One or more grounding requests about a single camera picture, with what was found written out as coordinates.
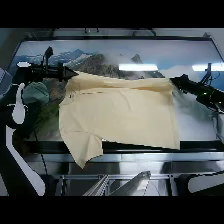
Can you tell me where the black cable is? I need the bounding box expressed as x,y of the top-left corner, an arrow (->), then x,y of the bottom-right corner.
32,129 -> 48,178

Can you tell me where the pale green garment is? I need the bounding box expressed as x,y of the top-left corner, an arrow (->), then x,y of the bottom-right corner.
22,81 -> 51,107

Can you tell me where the cream T-shirt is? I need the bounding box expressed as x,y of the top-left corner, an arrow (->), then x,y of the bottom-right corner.
57,70 -> 181,170

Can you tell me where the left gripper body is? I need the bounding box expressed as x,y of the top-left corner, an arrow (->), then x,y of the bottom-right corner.
31,62 -> 68,83

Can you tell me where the silver frame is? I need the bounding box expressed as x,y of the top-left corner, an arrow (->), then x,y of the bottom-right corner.
23,151 -> 224,197

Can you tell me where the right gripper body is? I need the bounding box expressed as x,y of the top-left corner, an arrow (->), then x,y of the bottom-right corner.
179,75 -> 205,101

